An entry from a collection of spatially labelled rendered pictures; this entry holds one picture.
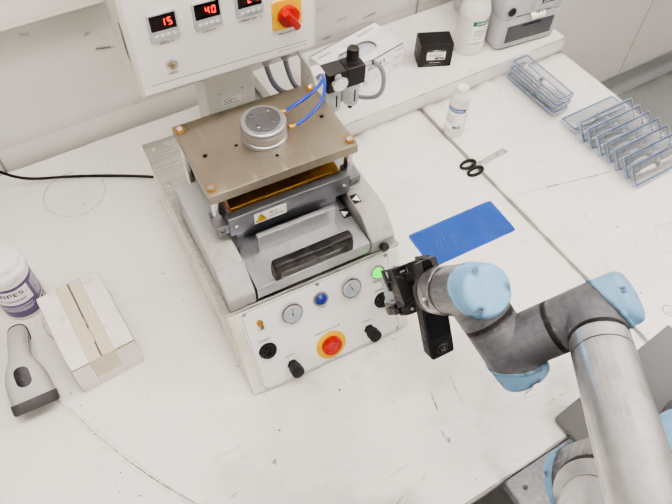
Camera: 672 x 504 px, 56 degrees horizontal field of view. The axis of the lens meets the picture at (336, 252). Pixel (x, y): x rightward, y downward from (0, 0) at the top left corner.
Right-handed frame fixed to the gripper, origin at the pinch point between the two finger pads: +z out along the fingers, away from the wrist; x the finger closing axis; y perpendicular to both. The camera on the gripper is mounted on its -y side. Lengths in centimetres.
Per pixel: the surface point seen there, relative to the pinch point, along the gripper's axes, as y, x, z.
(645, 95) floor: 23, -192, 121
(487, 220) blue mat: 5.8, -35.5, 19.7
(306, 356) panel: -4.3, 17.1, 8.7
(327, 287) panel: 6.9, 10.3, 2.2
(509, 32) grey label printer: 49, -71, 37
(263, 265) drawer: 14.9, 20.2, -0.1
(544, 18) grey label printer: 49, -82, 35
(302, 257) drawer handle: 13.9, 14.5, -5.4
